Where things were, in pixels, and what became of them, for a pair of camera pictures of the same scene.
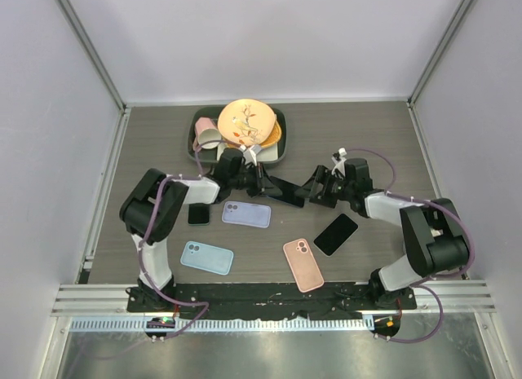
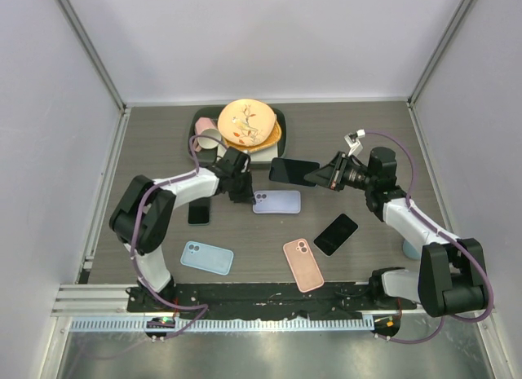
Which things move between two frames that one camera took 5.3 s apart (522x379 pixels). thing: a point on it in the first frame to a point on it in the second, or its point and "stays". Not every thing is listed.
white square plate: (268, 153) stays
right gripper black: (322, 175) to (329, 175)
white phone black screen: (335, 235) stays
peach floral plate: (248, 122) stays
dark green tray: (214, 112) stays
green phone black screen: (198, 213) stays
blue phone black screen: (289, 195) to (291, 171)
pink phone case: (303, 265) stays
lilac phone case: (246, 214) to (276, 201)
